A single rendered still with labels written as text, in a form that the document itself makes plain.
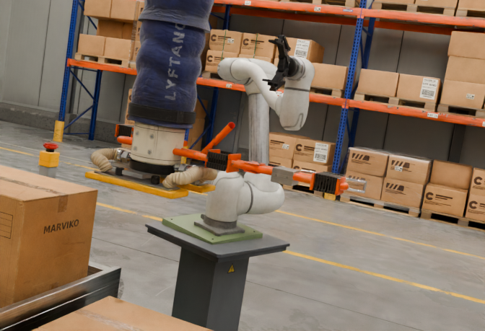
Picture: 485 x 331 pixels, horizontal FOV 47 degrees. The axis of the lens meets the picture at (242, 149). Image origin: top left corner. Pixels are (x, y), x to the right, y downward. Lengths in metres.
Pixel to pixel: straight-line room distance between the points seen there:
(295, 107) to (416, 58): 8.07
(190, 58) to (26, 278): 0.97
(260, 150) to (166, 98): 1.01
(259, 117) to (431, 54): 7.65
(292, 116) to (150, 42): 0.69
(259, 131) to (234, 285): 0.74
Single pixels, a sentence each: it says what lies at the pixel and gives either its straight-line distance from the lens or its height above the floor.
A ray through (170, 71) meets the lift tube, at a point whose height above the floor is 1.45.
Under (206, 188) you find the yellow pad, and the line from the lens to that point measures 1.91.
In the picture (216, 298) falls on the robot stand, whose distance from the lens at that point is 2.64.
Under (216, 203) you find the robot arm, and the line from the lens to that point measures 2.57.
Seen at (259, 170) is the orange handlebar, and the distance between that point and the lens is 1.71.
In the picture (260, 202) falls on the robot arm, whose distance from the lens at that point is 2.65.
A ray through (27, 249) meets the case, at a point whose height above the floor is 0.77.
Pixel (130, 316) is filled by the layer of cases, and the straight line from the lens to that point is 2.19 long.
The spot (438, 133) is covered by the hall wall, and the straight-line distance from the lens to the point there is 10.12.
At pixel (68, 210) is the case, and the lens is 2.22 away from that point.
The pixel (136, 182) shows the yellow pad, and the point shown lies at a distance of 1.80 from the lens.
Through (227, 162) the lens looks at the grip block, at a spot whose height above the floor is 1.20.
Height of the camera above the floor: 1.41
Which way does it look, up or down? 5 degrees down
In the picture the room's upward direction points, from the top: 9 degrees clockwise
